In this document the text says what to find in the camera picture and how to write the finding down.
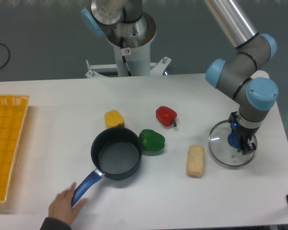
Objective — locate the red bell pepper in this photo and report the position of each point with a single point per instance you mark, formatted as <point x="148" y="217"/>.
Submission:
<point x="166" y="116"/>

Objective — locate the glass lid blue knob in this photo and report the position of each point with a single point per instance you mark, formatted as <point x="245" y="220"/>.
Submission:
<point x="223" y="145"/>

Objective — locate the black saucepan blue handle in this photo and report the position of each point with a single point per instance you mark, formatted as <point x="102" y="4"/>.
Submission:
<point x="116" y="153"/>

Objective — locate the dark sleeved forearm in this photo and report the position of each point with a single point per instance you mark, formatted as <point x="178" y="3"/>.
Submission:
<point x="54" y="224"/>

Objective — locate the yellow plastic basket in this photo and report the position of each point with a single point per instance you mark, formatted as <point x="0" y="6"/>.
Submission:
<point x="13" y="109"/>

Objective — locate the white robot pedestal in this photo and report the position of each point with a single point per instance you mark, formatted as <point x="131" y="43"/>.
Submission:
<point x="131" y="44"/>

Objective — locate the yellow bell pepper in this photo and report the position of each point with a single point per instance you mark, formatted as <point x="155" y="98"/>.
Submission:
<point x="114" y="119"/>

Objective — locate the person's hand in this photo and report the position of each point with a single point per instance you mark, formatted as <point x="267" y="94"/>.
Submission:
<point x="61" y="207"/>

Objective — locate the green bell pepper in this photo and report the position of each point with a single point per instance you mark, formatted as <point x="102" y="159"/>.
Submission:
<point x="151" y="140"/>

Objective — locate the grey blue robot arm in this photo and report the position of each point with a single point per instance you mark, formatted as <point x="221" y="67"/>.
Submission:
<point x="233" y="78"/>

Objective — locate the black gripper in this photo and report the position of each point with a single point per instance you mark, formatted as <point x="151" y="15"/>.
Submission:
<point x="245" y="130"/>

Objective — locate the bread loaf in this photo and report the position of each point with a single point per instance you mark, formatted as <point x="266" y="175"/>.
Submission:
<point x="195" y="161"/>

